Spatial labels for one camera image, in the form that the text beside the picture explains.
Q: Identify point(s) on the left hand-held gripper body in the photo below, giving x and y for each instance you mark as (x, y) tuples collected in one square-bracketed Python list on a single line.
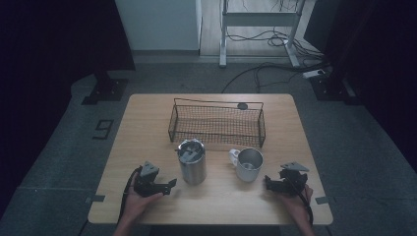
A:
[(146, 182)]

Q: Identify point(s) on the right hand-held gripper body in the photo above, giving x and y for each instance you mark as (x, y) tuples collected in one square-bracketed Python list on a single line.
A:
[(293, 182)]

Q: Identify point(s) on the white mug with steel interior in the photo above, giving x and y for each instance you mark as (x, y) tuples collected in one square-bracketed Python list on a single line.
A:
[(248, 167)]

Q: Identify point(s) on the stainless steel tumbler with lid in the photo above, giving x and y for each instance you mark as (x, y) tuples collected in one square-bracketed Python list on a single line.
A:
[(192, 167)]

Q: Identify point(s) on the person's left hand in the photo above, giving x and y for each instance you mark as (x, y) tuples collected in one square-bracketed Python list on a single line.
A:
[(136, 206)]

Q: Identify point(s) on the person's right hand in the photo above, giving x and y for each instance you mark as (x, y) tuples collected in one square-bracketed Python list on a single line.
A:
[(300, 208)]

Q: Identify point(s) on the grey tape piece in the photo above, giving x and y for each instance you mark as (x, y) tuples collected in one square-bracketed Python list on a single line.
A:
[(95, 198), (322, 200)]

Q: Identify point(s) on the black round table grommet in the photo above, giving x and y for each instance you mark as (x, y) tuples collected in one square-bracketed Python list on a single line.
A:
[(242, 106)]

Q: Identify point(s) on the black stand base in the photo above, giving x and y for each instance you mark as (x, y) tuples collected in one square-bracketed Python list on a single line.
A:
[(331, 88), (106, 90)]

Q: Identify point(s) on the white power strip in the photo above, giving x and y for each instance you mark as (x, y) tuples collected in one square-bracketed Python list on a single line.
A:
[(313, 74)]

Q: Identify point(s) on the dark curtain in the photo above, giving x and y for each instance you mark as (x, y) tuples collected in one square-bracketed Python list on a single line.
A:
[(377, 49), (49, 49)]

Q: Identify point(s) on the white cabinet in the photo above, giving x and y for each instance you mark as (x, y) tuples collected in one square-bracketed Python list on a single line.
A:
[(160, 23)]

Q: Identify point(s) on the white metal desk frame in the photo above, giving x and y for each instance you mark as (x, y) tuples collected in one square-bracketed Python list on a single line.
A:
[(259, 19)]

